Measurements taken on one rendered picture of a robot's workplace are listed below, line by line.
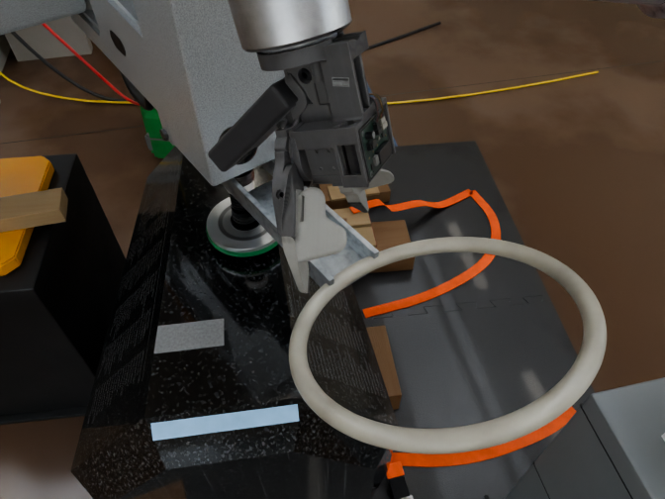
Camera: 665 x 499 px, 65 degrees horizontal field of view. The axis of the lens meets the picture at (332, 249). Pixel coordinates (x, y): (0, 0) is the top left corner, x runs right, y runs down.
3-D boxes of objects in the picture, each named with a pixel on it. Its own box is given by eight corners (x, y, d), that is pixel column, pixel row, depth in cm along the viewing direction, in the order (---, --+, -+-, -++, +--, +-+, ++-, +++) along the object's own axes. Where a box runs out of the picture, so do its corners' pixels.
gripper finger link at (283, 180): (284, 235, 43) (291, 129, 43) (268, 235, 44) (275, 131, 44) (313, 239, 47) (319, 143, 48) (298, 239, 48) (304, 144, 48)
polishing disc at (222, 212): (268, 187, 152) (268, 184, 151) (298, 236, 139) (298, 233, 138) (197, 210, 146) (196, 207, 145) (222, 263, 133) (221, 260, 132)
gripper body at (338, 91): (368, 196, 43) (334, 45, 37) (280, 197, 47) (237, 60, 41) (398, 157, 48) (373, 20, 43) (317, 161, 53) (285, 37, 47)
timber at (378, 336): (399, 409, 198) (402, 395, 188) (367, 413, 196) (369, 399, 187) (383, 341, 217) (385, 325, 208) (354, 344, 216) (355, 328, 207)
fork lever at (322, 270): (158, 137, 137) (153, 121, 133) (224, 111, 144) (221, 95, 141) (315, 307, 99) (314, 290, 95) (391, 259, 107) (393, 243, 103)
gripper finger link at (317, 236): (335, 298, 42) (342, 183, 42) (274, 292, 45) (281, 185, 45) (352, 296, 45) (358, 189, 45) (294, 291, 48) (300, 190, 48)
